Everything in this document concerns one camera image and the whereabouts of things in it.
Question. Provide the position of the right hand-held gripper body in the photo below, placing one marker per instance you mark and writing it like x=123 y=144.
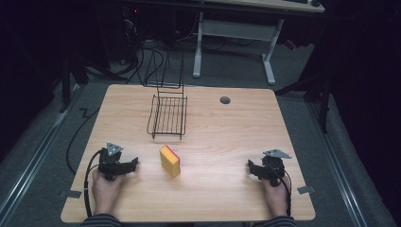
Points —
x=271 y=168

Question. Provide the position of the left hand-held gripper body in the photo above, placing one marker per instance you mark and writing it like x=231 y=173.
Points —
x=110 y=164

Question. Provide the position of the person's left hand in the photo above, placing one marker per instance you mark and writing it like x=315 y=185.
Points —
x=105 y=192

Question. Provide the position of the person's right hand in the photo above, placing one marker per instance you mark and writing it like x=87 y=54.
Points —
x=276 y=198

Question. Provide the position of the yellow sponge with red side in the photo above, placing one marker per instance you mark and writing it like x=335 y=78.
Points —
x=169 y=162

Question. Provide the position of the grey tape piece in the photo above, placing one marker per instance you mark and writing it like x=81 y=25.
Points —
x=306 y=189
x=70 y=194

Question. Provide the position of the round grey table grommet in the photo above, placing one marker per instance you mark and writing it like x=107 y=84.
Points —
x=225 y=100

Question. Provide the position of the black metal stand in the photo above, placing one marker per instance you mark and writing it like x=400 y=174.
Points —
x=66 y=85
x=318 y=91

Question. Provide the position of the white desk with metal legs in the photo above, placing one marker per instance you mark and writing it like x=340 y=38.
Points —
x=239 y=30

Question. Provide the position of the metal floor rail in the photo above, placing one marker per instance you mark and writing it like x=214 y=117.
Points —
x=337 y=167
x=30 y=170

